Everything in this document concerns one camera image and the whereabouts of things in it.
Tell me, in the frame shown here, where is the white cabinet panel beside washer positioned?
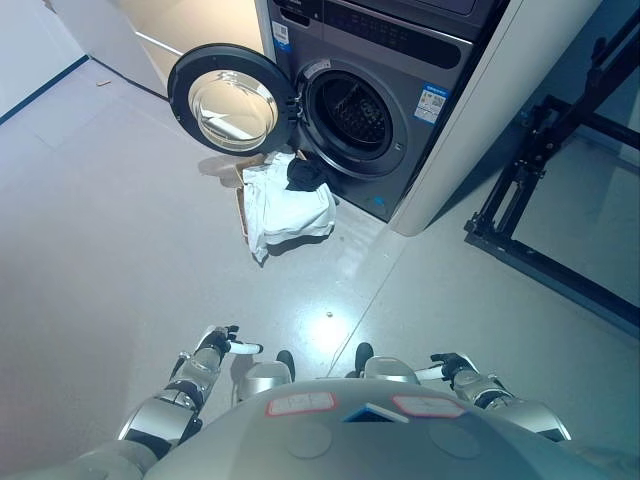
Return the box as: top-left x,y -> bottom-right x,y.
388,0 -> 610,237

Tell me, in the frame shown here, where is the grey front-load washing machine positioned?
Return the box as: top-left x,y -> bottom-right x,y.
265,0 -> 501,224

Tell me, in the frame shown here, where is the silver robot leg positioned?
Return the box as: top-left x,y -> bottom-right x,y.
363,355 -> 422,386
233,361 -> 295,403

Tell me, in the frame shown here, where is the red-bordered white label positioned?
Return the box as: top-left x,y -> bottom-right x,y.
264,391 -> 337,418
391,394 -> 466,419

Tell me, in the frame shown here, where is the white cloth garment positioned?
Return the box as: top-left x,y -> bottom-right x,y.
241,151 -> 338,268

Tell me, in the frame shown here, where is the grey stacked dryer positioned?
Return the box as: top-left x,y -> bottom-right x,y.
399,0 -> 507,26

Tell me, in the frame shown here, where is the silver robot right leg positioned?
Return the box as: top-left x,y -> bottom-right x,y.
363,355 -> 422,386

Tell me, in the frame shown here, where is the black robot left foot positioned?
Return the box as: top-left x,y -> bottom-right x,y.
275,349 -> 297,382

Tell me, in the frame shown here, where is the blue white energy label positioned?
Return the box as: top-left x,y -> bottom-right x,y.
414,83 -> 448,122

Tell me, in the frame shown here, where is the black cloth garment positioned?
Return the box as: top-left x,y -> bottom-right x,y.
285,158 -> 327,193

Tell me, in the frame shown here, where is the round washing machine door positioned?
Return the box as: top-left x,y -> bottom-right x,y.
166,43 -> 294,155

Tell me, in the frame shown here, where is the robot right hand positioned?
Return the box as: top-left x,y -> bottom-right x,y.
414,352 -> 472,384

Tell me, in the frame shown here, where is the black robot foot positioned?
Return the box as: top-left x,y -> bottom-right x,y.
275,349 -> 297,382
354,341 -> 375,377

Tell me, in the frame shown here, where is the black metal frame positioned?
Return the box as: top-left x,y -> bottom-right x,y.
463,9 -> 640,282

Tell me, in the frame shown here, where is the black robot right foot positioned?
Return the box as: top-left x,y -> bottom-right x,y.
354,341 -> 375,377

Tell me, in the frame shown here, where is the brown cardboard box basket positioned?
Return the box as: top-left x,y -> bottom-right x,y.
198,147 -> 307,242

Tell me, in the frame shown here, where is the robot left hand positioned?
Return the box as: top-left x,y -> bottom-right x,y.
206,324 -> 265,357

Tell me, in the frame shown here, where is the silver robot left leg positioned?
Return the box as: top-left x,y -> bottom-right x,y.
233,361 -> 295,403

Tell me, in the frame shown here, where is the grey robot torso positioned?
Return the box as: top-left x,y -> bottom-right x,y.
0,377 -> 640,480

